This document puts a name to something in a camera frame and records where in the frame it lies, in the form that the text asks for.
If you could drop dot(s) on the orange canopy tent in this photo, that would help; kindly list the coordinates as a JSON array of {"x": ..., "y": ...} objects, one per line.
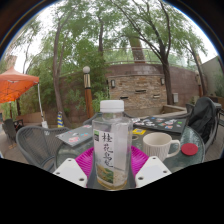
[{"x": 15, "y": 86}]

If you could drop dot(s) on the black jacket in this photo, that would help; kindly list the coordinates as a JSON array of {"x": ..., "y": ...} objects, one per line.
[{"x": 203, "y": 118}]

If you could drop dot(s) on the wall lantern lamp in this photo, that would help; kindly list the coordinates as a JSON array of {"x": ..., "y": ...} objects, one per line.
[
  {"x": 113, "y": 83},
  {"x": 162, "y": 81}
]

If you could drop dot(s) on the grey wall utility box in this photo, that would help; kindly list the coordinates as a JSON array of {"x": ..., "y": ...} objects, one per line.
[{"x": 175, "y": 97}]

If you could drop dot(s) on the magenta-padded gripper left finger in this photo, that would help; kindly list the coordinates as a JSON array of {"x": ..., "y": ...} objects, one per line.
[{"x": 70, "y": 171}]

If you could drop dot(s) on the blue yellow striped cone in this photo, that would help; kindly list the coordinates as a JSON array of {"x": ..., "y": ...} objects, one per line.
[{"x": 60, "y": 120}]

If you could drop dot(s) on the wooden lamp post white globe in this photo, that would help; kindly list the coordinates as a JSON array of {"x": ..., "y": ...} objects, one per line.
[{"x": 88, "y": 100}]

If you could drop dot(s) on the tape roll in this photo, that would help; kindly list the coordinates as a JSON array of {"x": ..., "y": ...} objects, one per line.
[{"x": 135, "y": 137}]

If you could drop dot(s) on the grey laptop with stickers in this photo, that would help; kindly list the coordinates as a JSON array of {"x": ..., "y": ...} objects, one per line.
[{"x": 75, "y": 136}]

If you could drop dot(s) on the clear drink bottle white cap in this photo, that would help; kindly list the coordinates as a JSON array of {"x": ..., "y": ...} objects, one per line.
[{"x": 112, "y": 143}]

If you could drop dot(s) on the slender leaning tree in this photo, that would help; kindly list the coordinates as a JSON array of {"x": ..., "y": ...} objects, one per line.
[{"x": 57, "y": 93}]

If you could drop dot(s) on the dark forked tree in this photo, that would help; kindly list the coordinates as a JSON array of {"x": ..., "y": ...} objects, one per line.
[{"x": 167, "y": 86}]

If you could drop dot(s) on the black laptop with stickers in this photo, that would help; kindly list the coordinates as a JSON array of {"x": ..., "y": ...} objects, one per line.
[{"x": 163, "y": 124}]

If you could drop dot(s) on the white ceramic mug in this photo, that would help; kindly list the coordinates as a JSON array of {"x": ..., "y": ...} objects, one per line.
[{"x": 158, "y": 146}]

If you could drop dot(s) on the flat round red coaster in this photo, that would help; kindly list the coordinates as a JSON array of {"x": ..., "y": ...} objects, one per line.
[{"x": 189, "y": 149}]

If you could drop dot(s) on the yellow sticker card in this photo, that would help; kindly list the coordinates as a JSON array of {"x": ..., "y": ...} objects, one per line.
[{"x": 139, "y": 131}]

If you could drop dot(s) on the group of dark patio chairs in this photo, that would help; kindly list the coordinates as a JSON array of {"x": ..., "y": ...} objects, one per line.
[{"x": 11, "y": 130}]

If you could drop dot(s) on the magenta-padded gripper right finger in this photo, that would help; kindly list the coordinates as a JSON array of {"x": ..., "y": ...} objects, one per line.
[{"x": 153, "y": 170}]

